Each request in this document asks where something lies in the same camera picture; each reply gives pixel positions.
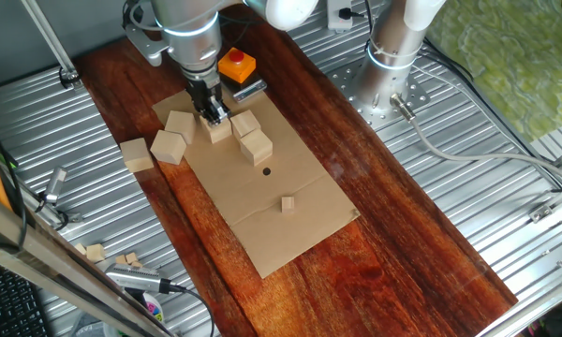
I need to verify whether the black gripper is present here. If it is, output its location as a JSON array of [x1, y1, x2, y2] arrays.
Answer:
[[185, 73, 231, 127]]

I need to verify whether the large wooden cube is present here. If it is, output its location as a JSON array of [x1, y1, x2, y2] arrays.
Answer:
[[149, 129, 187, 166], [229, 109, 262, 140], [164, 110, 198, 145], [239, 128, 274, 168], [199, 114, 233, 145], [119, 137, 155, 174]]

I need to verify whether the orange emergency stop button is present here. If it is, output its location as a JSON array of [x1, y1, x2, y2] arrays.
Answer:
[[217, 46, 258, 84]]

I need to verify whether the brown cardboard sheet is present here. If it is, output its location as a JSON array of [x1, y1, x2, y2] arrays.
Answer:
[[151, 88, 361, 280]]

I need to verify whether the white power strip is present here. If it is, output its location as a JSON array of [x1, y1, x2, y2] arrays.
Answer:
[[326, 0, 355, 33]]

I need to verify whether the black power plug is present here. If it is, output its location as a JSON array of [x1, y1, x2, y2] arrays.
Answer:
[[339, 7, 366, 22]]

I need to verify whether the silver robot mounting plate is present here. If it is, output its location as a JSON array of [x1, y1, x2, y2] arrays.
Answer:
[[327, 55, 432, 132]]

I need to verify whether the aluminium stand pole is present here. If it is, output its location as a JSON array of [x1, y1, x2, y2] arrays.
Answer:
[[21, 0, 83, 90]]

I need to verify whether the reddish wood grain board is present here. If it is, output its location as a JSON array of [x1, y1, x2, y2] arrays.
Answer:
[[72, 4, 520, 337]]

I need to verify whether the black keyboard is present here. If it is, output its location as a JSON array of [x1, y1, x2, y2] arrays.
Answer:
[[0, 256, 51, 337]]

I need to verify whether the aluminium profile bar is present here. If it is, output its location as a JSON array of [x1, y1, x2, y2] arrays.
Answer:
[[527, 139, 562, 225], [475, 269, 562, 337]]

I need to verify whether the silver camera on stand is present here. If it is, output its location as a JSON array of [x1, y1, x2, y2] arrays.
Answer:
[[42, 166, 69, 206]]

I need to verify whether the metal camera stand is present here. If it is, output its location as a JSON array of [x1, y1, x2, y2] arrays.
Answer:
[[21, 184, 83, 226]]

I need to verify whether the silver camera with cable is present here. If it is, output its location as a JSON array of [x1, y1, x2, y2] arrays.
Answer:
[[104, 262, 172, 295]]

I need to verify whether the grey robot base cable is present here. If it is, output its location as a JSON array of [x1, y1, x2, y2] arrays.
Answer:
[[389, 92, 562, 188]]

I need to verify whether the black camera cable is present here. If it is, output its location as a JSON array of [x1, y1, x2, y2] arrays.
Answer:
[[166, 280, 216, 337]]

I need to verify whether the metal frame bar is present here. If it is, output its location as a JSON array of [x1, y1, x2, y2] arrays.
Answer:
[[0, 182, 174, 337]]

